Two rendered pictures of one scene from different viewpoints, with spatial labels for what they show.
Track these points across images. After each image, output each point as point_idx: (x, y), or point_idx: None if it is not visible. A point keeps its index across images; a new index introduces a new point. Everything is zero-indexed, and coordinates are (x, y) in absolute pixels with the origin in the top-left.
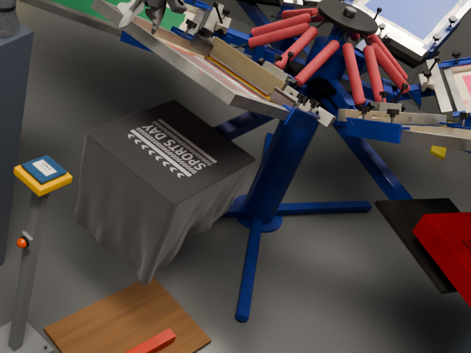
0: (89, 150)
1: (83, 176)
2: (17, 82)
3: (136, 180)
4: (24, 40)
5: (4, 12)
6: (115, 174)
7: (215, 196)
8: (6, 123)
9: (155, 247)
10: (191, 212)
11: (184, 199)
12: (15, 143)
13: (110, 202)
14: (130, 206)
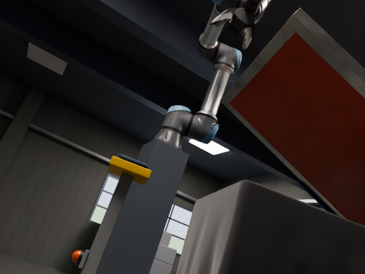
0: (193, 214)
1: (182, 252)
2: (165, 187)
3: (218, 195)
4: (179, 154)
5: (171, 129)
6: (204, 213)
7: (339, 259)
8: (145, 219)
9: (218, 273)
10: (287, 244)
11: (265, 187)
12: (149, 256)
13: (193, 258)
14: (206, 239)
